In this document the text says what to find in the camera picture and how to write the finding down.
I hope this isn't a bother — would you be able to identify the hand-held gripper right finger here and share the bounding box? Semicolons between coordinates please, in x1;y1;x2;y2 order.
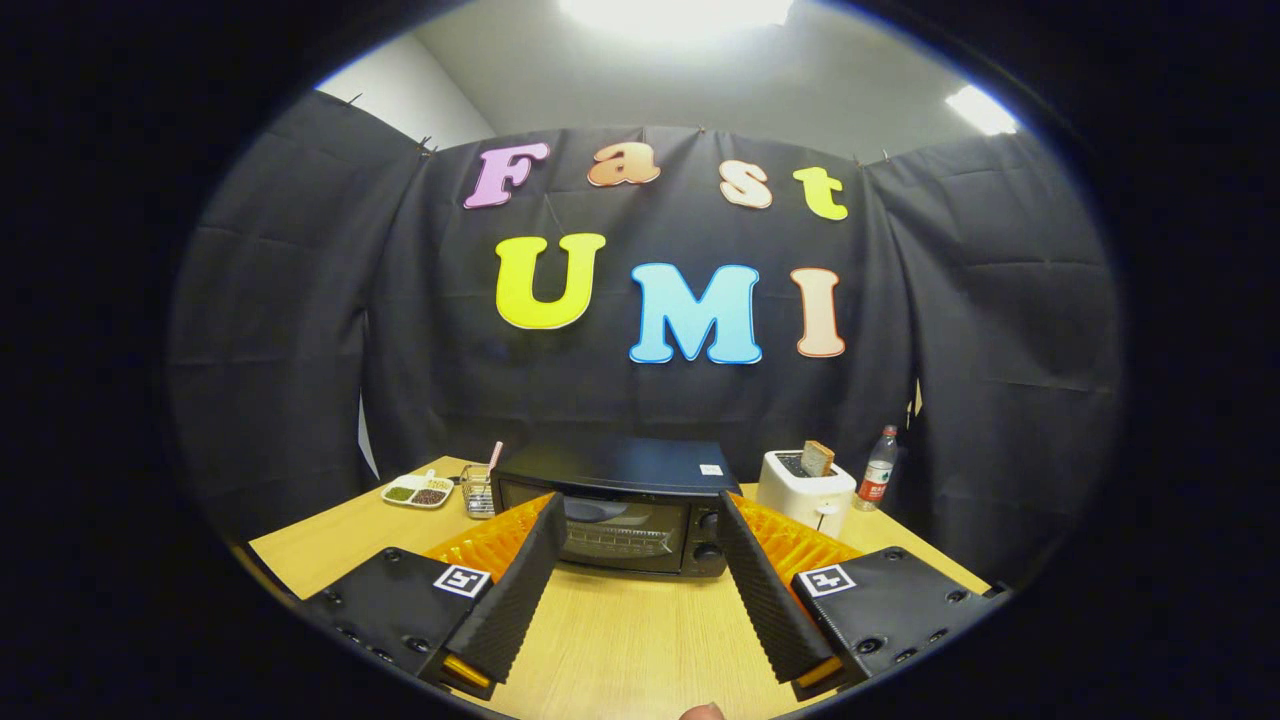
717;490;1006;703

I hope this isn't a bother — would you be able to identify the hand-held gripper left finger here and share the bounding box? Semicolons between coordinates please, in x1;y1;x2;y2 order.
295;492;567;701

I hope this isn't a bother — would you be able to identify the black toaster oven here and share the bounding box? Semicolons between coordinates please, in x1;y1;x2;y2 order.
490;436;743;579

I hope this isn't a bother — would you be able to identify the white toaster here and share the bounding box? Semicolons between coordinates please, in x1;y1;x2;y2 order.
756;450;858;539

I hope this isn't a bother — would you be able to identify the white divided spice dish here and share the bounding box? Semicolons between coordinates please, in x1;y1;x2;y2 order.
380;470;456;510

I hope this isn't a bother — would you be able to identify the clear water bottle red label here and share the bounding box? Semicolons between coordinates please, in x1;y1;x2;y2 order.
855;425;900;513

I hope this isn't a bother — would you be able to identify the black backdrop cloth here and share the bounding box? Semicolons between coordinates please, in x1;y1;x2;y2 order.
165;88;1126;591

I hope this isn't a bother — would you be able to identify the small ceiling light panel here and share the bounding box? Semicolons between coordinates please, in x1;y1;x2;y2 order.
945;84;1019;137

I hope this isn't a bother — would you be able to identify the large ceiling light panel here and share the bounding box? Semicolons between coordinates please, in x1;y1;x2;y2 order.
558;0;796;41

